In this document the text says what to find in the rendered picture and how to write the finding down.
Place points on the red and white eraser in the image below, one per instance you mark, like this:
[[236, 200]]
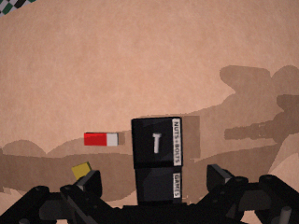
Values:
[[101, 139]]

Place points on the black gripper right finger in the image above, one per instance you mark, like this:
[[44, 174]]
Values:
[[270, 194]]

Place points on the yellow flat square pad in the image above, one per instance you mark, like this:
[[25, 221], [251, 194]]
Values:
[[81, 169]]

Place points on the black three-compartment bin rack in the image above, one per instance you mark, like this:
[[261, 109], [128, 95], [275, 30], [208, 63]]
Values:
[[154, 186]]

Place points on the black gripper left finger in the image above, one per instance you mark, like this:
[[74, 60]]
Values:
[[40, 206]]

